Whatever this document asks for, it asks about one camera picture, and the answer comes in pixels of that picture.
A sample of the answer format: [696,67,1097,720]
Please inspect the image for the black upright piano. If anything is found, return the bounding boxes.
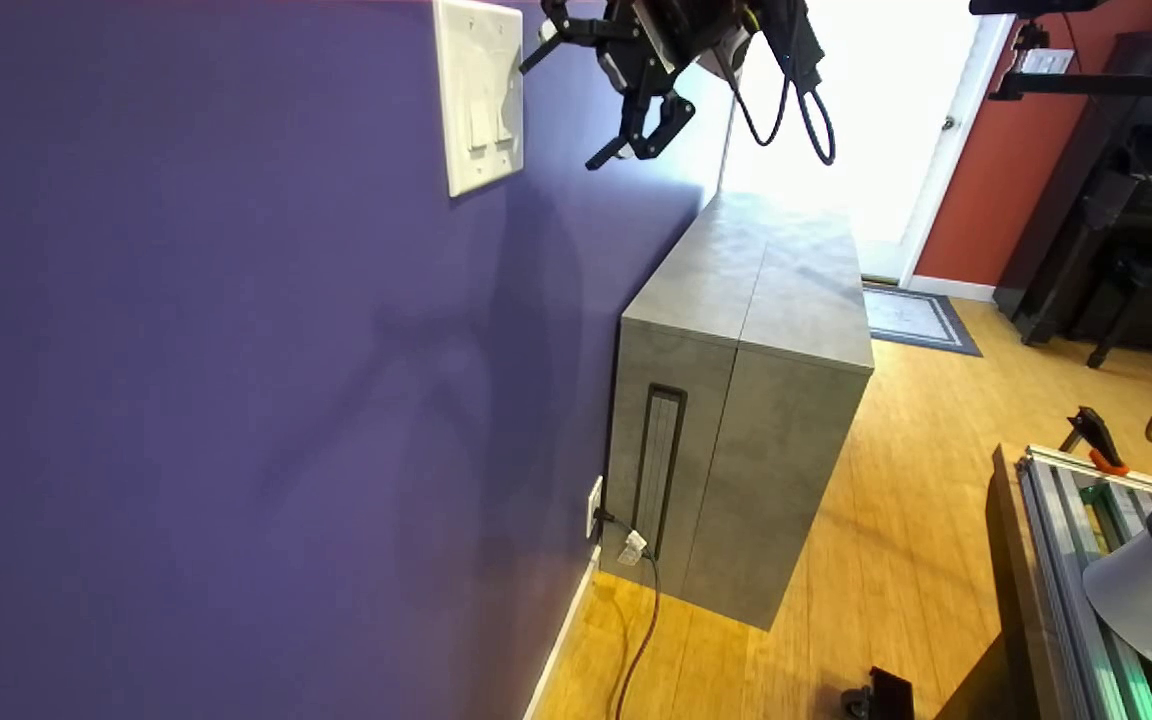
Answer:
[998,28,1152,372]

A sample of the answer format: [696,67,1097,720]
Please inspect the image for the aluminium frame robot table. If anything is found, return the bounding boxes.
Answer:
[1008,442,1152,720]

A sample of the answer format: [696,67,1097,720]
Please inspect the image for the black camera stand bar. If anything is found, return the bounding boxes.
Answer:
[965,0,1152,103]

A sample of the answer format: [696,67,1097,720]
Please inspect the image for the grey stone-look cabinet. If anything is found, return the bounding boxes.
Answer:
[596,190,881,637]

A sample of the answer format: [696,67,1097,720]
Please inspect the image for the white rocker light switch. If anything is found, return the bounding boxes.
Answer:
[462,9,496,166]
[490,6,523,162]

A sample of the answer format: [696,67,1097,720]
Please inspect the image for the white doorway frame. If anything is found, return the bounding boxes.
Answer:
[893,9,1023,299]

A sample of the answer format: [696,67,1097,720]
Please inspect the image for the black power cord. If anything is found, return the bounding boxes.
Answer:
[596,499,668,720]

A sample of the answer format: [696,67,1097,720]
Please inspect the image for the grey door mat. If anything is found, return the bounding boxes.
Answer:
[859,282,985,361]

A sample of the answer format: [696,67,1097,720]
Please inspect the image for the small black floor object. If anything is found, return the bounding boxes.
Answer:
[838,665,926,720]

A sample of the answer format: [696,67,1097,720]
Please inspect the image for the black orange clamp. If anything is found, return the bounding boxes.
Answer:
[1055,404,1133,479]

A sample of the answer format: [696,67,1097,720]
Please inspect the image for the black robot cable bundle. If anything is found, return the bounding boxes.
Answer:
[719,0,843,173]

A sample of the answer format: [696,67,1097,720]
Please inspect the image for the white baseboard trim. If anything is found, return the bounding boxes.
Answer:
[516,542,604,720]

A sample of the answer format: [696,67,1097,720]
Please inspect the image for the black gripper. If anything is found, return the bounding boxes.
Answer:
[516,0,714,177]

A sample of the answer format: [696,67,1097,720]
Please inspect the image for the white wall outlet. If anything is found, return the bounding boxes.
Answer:
[581,471,607,545]

